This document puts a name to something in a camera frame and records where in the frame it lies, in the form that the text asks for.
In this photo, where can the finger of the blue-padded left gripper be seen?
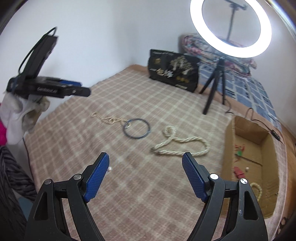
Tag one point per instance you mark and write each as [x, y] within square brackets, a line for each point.
[76, 90]
[70, 83]

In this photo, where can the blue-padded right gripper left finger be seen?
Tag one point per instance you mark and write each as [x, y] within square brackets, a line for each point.
[47, 218]

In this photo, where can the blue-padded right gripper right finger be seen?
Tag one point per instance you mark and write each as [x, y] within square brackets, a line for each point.
[244, 220]

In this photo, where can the white gloved left hand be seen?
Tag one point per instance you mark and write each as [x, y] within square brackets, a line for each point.
[19, 115]

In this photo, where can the dark blue bangle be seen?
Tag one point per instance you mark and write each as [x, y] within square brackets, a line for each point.
[128, 123]

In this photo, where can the brown cardboard box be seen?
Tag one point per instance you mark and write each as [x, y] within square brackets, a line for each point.
[259, 156]

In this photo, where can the beige plaid blanket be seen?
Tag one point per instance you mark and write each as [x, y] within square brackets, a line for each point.
[145, 196]

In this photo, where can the black snack bag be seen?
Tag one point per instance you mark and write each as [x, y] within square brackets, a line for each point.
[175, 69]

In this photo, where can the folded floral quilt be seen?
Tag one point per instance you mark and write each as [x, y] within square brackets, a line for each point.
[195, 45]

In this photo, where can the blue checkered bed sheet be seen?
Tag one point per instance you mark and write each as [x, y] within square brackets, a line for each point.
[250, 92]

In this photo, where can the black tripod stand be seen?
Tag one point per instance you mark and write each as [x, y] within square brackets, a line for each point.
[217, 74]

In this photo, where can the black phone holder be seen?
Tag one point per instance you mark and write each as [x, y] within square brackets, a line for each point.
[234, 8]

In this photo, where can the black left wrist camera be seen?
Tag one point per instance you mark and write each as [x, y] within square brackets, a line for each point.
[34, 60]

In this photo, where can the white ring light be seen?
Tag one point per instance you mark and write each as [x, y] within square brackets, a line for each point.
[235, 28]

